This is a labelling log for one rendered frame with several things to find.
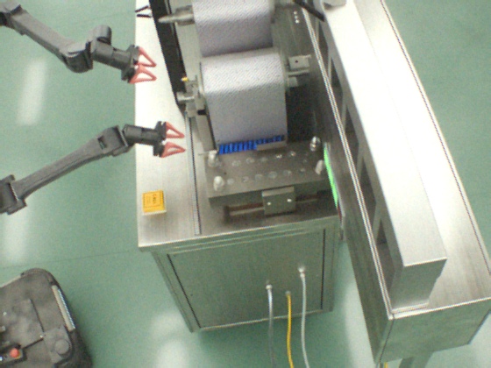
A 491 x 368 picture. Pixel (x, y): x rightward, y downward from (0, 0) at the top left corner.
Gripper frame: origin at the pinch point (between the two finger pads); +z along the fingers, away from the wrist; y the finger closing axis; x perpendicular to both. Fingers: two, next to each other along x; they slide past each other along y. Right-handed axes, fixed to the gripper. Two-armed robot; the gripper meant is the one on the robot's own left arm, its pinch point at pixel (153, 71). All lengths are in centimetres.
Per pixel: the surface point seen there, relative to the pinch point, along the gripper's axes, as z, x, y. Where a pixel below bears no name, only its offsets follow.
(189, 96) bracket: 16.8, -6.9, -2.9
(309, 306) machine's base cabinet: 104, -63, 30
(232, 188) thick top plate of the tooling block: 33.8, -13.3, 23.6
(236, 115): 28.7, -0.1, 5.9
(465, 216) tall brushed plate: 47, 51, 70
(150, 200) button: 19.1, -39.4, 15.5
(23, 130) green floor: 3, -172, -116
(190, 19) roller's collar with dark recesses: 9.9, 7.5, -22.3
